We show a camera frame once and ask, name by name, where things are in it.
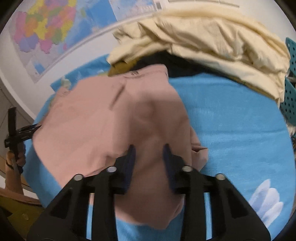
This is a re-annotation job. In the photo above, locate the dark cloth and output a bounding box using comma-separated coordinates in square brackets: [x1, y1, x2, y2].
[161, 51, 205, 78]

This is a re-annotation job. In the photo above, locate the mustard cloth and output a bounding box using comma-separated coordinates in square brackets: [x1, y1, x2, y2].
[108, 59, 144, 77]

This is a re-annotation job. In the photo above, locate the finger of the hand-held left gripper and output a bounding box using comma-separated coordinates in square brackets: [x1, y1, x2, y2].
[20, 124, 42, 132]
[21, 130, 38, 141]

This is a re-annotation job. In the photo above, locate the cream garment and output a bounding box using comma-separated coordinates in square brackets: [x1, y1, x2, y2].
[107, 9, 292, 107]

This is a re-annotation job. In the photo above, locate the person's left forearm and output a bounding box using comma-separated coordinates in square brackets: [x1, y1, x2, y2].
[4, 166, 24, 194]

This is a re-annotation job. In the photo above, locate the blue printed blanket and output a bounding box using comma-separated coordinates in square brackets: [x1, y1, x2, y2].
[23, 54, 295, 241]

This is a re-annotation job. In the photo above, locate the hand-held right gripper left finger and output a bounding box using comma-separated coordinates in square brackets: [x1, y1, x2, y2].
[26, 144, 137, 241]

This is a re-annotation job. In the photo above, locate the pink zip jacket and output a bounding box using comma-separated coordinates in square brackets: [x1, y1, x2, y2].
[32, 64, 209, 230]

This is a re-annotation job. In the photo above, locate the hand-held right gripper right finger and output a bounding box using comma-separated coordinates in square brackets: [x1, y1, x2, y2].
[162, 144, 271, 241]

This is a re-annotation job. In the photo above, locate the colourful wall map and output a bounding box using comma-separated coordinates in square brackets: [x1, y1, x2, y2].
[8, 0, 243, 84]

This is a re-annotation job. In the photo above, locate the teal perforated basket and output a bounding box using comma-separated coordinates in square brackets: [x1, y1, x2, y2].
[278, 37, 296, 127]

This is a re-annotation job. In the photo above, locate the wooden bed frame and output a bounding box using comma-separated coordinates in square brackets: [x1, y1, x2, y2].
[0, 187, 45, 208]

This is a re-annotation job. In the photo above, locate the person's left hand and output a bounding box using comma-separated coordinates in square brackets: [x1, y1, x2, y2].
[6, 143, 26, 174]

